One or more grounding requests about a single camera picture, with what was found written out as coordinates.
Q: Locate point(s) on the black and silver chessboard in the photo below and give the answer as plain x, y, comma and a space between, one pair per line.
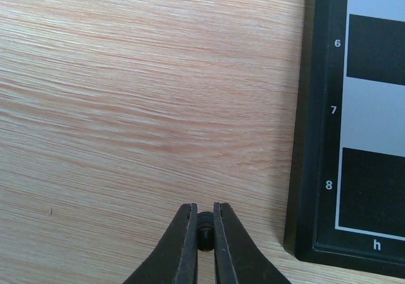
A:
346, 194

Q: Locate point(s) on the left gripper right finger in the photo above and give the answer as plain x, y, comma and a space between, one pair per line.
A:
237, 259

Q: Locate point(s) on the black chess piece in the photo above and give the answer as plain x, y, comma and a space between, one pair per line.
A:
205, 231

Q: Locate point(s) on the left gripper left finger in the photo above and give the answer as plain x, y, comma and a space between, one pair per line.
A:
174, 259

